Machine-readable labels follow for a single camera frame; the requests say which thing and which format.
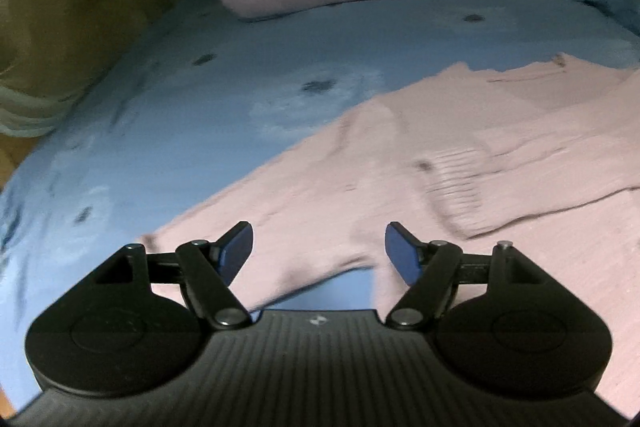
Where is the pink knitted sweater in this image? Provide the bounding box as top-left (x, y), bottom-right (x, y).
top-left (142, 55), bottom-right (639, 413)

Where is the blue dandelion bed sheet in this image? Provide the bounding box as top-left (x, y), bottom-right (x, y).
top-left (1, 0), bottom-right (639, 409)

